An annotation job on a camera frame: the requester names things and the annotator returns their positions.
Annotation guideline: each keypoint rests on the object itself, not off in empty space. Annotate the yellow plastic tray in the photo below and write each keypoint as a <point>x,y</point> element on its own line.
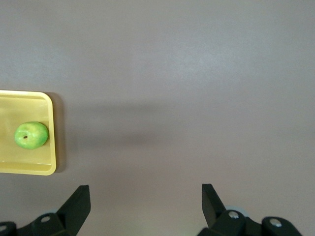
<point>24,157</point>

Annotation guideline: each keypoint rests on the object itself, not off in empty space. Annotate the green apple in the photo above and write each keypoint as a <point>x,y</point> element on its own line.
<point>32,135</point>

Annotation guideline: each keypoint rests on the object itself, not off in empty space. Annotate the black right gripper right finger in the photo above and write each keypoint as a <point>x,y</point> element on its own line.
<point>214,214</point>

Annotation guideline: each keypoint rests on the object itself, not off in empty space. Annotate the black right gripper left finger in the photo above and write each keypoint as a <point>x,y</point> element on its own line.
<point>73,211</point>

